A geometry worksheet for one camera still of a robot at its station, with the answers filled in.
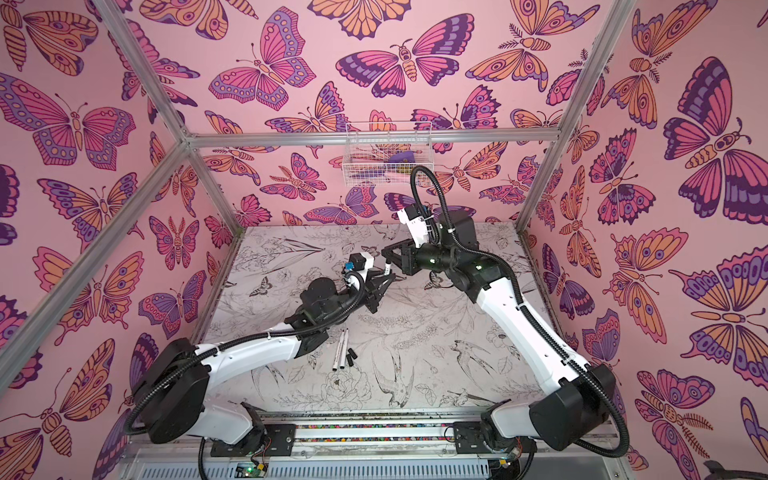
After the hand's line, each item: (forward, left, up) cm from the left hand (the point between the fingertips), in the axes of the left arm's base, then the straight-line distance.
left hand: (394, 270), depth 72 cm
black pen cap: (-9, +13, -28) cm, 32 cm away
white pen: (-9, +17, -28) cm, 34 cm away
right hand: (+2, +2, +5) cm, 6 cm away
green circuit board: (-37, +35, -31) cm, 60 cm away
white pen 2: (-9, +15, -28) cm, 33 cm away
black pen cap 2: (-12, +13, -28) cm, 33 cm away
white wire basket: (+44, +3, +4) cm, 45 cm away
